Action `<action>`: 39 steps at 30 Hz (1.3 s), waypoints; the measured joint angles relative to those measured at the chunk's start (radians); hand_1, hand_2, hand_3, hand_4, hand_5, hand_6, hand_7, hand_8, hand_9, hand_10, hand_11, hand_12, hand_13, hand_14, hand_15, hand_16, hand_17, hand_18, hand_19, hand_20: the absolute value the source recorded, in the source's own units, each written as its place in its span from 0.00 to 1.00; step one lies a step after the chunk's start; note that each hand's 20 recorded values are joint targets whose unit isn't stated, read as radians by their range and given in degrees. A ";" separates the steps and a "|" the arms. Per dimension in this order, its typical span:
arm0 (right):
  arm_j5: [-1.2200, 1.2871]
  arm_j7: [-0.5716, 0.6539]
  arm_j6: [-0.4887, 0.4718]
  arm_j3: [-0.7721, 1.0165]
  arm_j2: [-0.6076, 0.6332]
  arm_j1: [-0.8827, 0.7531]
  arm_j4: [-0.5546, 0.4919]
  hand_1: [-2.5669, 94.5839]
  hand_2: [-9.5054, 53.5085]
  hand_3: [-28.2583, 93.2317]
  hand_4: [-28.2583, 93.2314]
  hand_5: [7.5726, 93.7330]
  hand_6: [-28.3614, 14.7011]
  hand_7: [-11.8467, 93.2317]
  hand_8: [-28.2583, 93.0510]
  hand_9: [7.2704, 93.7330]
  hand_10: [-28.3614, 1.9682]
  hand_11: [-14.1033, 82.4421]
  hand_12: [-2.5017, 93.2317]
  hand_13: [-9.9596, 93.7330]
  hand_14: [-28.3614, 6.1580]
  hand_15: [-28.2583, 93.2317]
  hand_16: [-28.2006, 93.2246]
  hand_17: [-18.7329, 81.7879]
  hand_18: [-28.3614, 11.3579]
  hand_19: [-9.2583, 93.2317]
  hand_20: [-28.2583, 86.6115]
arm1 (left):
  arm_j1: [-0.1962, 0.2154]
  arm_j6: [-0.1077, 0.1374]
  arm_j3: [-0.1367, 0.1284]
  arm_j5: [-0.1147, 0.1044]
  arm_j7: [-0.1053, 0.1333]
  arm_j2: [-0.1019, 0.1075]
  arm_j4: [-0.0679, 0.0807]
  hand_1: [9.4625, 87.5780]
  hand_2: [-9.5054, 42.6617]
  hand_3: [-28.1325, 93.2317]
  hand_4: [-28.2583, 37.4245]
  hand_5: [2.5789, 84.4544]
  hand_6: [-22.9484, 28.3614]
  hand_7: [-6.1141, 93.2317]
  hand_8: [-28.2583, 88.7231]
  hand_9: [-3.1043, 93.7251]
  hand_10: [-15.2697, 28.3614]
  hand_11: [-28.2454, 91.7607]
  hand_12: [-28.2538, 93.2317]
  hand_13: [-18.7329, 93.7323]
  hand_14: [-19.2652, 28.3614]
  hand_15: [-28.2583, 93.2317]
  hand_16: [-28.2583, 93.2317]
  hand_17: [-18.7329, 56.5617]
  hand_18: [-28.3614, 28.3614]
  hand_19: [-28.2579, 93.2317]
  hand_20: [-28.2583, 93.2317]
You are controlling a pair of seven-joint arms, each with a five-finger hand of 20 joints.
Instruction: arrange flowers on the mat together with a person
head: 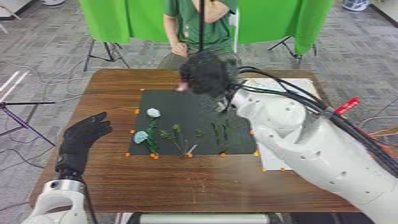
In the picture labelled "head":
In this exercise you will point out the pale grey bar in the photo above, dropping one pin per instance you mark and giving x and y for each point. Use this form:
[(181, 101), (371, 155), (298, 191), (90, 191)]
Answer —
[(200, 219)]

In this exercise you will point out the green sprig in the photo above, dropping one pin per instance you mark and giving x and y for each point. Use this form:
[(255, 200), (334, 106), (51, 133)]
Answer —
[(199, 133), (165, 135), (215, 131), (176, 128), (224, 133)]

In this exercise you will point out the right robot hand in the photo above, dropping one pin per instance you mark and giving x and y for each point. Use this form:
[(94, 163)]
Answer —
[(206, 75)]

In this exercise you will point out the pink flower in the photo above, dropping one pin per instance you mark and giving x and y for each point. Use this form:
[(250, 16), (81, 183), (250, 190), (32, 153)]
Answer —
[(181, 87)]

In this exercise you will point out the dark mat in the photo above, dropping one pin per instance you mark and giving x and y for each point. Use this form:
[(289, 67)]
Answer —
[(188, 110)]

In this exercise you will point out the white flower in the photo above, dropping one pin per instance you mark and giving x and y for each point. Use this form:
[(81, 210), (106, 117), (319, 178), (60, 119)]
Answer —
[(152, 113)]

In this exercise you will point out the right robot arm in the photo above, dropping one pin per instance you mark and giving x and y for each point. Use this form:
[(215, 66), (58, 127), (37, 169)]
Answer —
[(319, 146)]

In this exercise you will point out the person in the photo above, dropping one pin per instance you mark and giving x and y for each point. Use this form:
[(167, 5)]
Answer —
[(197, 23)]

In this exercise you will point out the black tripod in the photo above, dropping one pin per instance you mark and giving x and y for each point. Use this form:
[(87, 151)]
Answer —
[(23, 121)]

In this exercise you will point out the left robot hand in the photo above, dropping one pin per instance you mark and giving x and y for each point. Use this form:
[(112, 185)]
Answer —
[(81, 136)]

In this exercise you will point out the black cloth stand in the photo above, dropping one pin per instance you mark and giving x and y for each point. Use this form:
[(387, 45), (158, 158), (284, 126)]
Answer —
[(289, 46), (108, 53)]

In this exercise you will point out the black vertical pole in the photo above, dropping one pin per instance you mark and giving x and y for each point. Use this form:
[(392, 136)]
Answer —
[(200, 23)]

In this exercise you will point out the blue flower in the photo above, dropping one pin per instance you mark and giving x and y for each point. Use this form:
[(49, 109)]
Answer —
[(140, 137)]

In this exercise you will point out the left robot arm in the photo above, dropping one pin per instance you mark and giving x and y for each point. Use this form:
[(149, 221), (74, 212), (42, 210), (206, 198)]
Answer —
[(58, 203)]

